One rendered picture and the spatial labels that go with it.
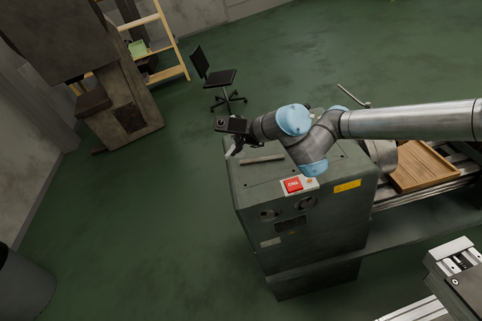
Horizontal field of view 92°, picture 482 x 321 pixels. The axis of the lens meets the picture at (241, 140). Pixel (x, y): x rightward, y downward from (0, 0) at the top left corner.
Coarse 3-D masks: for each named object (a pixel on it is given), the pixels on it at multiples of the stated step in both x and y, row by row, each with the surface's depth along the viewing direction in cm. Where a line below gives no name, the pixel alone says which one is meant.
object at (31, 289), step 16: (0, 256) 179; (16, 256) 195; (0, 272) 176; (16, 272) 187; (32, 272) 201; (48, 272) 223; (0, 288) 175; (16, 288) 186; (32, 288) 197; (48, 288) 211; (0, 304) 177; (16, 304) 187; (32, 304) 197; (0, 320) 183; (16, 320) 192; (32, 320) 202
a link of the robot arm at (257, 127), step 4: (268, 112) 64; (260, 116) 63; (256, 120) 63; (260, 120) 61; (256, 124) 62; (256, 128) 62; (260, 128) 60; (256, 132) 62; (260, 132) 61; (256, 136) 63; (260, 136) 62; (264, 136) 61; (260, 140) 64; (264, 140) 63; (268, 140) 62; (272, 140) 62
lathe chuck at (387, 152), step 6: (378, 144) 102; (384, 144) 102; (390, 144) 102; (378, 150) 102; (384, 150) 102; (390, 150) 102; (396, 150) 102; (378, 156) 102; (384, 156) 102; (390, 156) 102; (396, 156) 103; (384, 162) 103; (390, 162) 103; (396, 162) 104; (384, 168) 105; (390, 168) 106
